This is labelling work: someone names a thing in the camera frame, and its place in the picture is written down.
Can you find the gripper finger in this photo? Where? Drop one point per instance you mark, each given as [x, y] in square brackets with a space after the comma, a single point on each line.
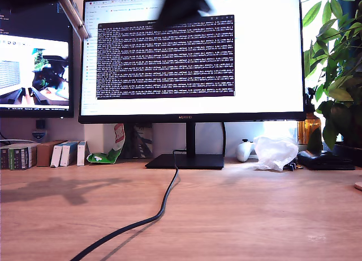
[183, 6]

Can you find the large black Huawei monitor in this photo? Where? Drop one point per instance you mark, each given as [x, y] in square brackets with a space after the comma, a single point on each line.
[169, 60]

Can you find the black monitor with code windows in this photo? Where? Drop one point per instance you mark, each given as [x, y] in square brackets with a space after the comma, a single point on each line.
[36, 60]

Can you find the blue shield sticker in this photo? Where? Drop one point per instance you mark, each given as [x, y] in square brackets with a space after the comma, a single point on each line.
[39, 135]

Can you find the patterned grey book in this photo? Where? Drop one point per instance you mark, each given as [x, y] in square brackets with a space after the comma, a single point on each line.
[143, 142]

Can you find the white game controller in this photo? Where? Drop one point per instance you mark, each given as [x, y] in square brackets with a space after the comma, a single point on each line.
[243, 152]

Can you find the brown cardboard box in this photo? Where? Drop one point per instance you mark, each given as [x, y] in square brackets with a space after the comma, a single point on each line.
[44, 154]

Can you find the green and white carton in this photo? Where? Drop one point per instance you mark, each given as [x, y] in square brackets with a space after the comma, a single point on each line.
[22, 158]

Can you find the white and blue small box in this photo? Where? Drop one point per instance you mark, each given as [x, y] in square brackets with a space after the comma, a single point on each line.
[67, 155]
[56, 156]
[81, 154]

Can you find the dark green carton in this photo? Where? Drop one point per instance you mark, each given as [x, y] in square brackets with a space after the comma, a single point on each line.
[4, 158]

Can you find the green snack bag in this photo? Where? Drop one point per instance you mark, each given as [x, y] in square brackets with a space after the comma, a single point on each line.
[107, 157]

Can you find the crumpled white plastic bag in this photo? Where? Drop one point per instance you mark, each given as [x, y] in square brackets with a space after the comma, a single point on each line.
[275, 153]

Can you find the green leafy houseplant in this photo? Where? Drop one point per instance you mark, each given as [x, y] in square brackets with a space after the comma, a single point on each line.
[342, 79]

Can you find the amber glass pump bottle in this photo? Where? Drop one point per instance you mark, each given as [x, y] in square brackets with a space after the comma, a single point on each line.
[309, 130]

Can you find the black leather pouch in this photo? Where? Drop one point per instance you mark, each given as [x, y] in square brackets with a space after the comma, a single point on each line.
[325, 160]

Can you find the dark plant pot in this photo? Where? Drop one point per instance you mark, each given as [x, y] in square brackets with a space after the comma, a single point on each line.
[350, 153]

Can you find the round wooden coaster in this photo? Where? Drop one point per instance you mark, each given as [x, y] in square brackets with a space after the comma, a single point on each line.
[358, 186]

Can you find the small black wall clip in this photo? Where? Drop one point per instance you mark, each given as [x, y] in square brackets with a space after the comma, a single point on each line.
[41, 124]

